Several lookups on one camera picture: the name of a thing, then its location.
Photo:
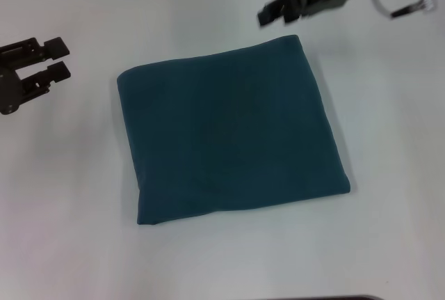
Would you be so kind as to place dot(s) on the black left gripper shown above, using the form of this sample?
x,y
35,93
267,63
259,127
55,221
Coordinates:
x,y
14,80

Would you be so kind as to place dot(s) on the teal t-shirt with FREE print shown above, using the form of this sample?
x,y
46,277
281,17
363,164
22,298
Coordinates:
x,y
226,133

